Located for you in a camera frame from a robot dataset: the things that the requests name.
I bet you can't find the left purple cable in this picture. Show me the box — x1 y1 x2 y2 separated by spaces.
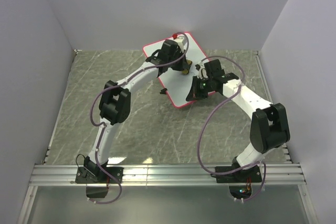
89 31 190 205

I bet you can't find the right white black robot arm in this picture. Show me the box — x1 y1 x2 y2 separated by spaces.
186 59 290 182

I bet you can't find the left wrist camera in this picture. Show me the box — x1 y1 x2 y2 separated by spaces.
172 33 188 51

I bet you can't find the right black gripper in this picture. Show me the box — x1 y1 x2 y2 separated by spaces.
185 76 213 102

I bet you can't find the white board with pink frame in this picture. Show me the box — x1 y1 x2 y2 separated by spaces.
143 32 206 108

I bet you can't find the aluminium mounting rail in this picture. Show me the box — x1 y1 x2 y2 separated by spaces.
18 163 318 223

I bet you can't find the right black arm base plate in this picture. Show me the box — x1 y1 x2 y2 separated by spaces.
211 166 262 184

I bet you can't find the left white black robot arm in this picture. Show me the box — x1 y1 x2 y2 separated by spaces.
83 33 192 183

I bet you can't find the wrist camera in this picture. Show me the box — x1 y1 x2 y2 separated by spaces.
195 61 208 80
172 33 188 51

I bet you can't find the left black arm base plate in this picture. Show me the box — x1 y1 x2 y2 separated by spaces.
75 166 124 184

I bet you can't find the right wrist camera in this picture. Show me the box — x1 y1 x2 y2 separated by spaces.
195 61 208 80

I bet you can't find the yellow whiteboard eraser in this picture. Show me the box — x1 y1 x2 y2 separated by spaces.
181 60 192 75

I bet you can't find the left black board foot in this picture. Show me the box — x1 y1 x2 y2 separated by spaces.
160 88 167 94

